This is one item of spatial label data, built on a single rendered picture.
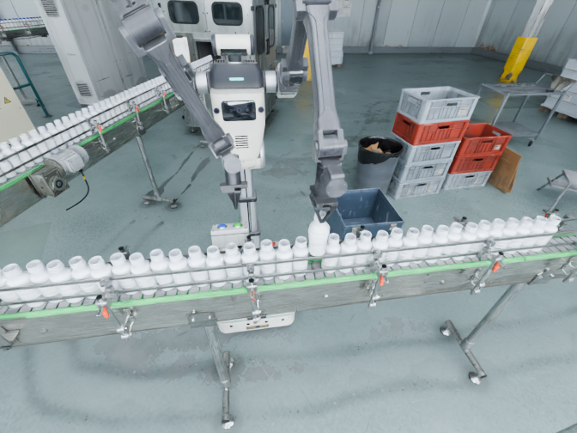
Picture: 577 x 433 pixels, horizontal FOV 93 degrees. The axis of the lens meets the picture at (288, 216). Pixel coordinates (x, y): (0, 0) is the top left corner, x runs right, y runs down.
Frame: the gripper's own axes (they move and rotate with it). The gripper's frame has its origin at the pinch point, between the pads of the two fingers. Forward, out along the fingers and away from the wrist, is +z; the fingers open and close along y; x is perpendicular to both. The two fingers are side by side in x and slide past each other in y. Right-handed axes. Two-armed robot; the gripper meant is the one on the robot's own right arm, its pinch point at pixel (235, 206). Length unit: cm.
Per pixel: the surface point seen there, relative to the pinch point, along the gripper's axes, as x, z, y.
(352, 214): 52, 25, 67
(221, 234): -3.9, 9.1, -6.0
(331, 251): -18.3, 13.5, 32.2
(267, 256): -18.4, 13.0, 9.8
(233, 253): -18.5, 10.8, -1.5
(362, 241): -17.7, 11.4, 44.1
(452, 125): 160, -22, 211
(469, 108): 156, -37, 224
